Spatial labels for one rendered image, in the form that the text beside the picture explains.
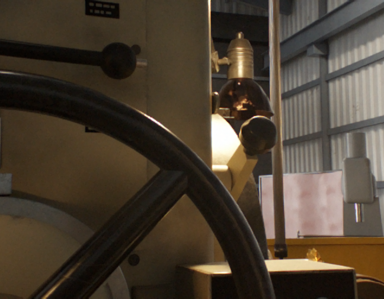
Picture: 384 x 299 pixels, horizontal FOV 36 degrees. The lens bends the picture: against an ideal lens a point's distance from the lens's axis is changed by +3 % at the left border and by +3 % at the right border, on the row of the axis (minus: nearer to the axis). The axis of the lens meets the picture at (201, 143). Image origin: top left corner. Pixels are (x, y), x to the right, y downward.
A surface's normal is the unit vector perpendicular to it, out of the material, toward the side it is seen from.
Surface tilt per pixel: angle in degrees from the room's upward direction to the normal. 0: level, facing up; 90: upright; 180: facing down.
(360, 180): 90
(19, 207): 90
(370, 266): 90
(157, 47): 90
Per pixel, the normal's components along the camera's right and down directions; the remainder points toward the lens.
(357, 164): -0.29, -0.11
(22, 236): 0.39, -0.58
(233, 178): -0.95, -0.03
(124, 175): 0.33, -0.11
